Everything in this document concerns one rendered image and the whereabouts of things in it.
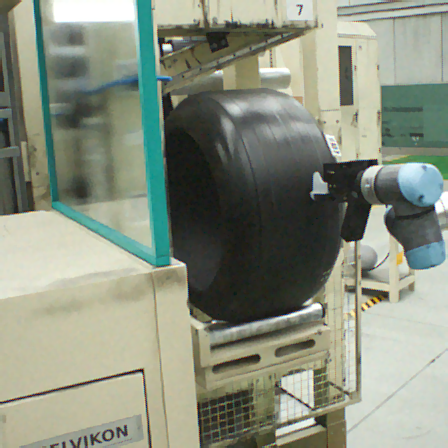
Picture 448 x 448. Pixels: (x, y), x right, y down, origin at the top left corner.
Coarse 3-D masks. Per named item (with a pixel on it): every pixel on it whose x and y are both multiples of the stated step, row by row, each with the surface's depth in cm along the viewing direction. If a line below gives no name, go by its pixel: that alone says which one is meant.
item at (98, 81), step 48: (48, 0) 109; (96, 0) 86; (144, 0) 72; (48, 48) 113; (96, 48) 89; (144, 48) 73; (48, 96) 118; (96, 96) 92; (144, 96) 74; (48, 144) 122; (96, 144) 95; (144, 144) 75; (96, 192) 99; (144, 192) 80; (144, 240) 82
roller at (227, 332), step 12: (276, 312) 164; (288, 312) 164; (300, 312) 165; (312, 312) 167; (324, 312) 168; (228, 324) 158; (240, 324) 158; (252, 324) 159; (264, 324) 161; (276, 324) 162; (288, 324) 164; (216, 336) 155; (228, 336) 156; (240, 336) 158; (252, 336) 161
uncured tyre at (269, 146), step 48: (192, 96) 160; (240, 96) 155; (288, 96) 160; (192, 144) 187; (240, 144) 143; (288, 144) 146; (192, 192) 194; (240, 192) 141; (288, 192) 143; (192, 240) 192; (240, 240) 143; (288, 240) 145; (336, 240) 152; (192, 288) 169; (240, 288) 149; (288, 288) 153
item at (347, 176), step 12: (324, 168) 134; (336, 168) 131; (348, 168) 130; (360, 168) 127; (324, 180) 135; (336, 180) 131; (348, 180) 131; (360, 180) 125; (336, 192) 132; (348, 192) 131; (360, 192) 125
